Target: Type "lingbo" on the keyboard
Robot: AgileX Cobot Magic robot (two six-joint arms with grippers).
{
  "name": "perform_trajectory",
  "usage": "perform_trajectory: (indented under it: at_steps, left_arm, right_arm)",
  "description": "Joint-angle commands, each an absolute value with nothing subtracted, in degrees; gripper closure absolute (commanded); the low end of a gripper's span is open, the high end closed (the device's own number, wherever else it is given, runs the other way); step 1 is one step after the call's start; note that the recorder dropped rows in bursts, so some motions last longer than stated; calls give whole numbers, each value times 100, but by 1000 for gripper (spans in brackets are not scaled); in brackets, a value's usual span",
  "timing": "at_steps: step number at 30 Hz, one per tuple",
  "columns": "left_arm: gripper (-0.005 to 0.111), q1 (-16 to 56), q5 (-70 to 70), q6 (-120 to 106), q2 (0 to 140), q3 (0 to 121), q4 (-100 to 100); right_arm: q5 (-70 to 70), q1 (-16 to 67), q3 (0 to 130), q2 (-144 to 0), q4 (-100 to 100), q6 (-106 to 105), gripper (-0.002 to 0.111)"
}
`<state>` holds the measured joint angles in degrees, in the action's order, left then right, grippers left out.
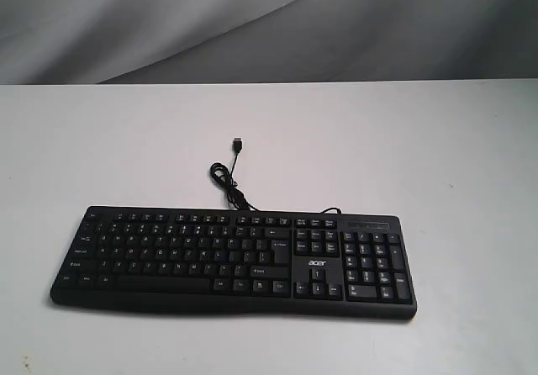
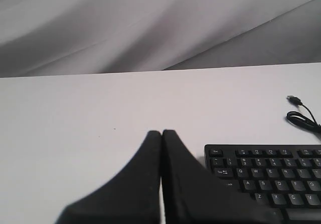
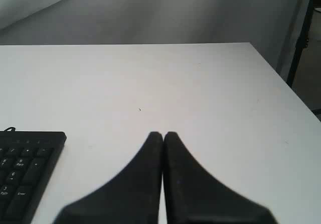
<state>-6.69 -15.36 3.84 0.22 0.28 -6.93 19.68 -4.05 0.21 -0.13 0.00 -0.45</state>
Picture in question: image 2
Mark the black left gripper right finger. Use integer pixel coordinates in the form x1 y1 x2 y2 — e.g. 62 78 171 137
162 130 281 223

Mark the black acer keyboard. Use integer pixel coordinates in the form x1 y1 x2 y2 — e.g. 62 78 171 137
204 144 320 223

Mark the black keyboard usb cable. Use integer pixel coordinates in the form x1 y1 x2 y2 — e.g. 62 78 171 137
286 95 321 143

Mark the grey backdrop cloth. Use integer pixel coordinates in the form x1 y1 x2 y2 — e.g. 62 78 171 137
1 0 320 77

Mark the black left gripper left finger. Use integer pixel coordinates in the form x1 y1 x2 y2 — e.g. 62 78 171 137
56 131 161 223

